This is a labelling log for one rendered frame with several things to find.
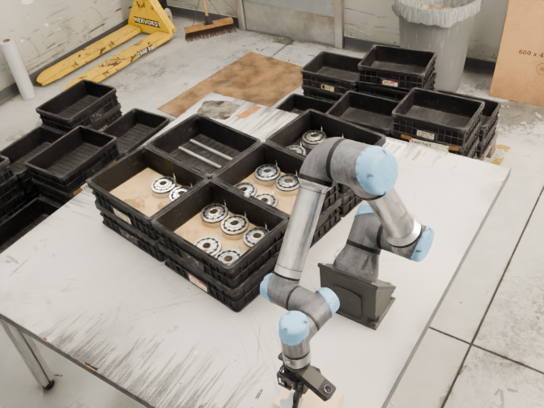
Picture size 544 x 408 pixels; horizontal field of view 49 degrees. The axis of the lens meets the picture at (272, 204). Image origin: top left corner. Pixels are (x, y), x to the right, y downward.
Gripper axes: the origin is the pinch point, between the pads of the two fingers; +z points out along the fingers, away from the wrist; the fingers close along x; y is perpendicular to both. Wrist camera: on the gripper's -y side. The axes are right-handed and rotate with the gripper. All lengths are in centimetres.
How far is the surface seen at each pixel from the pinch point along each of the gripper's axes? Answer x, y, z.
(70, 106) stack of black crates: -117, 241, 25
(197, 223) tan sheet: -40, 70, -8
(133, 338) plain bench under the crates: 6, 65, 5
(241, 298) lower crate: -22.2, 38.9, -1.1
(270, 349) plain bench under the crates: -13.1, 22.0, 5.1
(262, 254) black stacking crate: -34, 37, -12
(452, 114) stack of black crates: -201, 29, 26
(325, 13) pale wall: -341, 184, 47
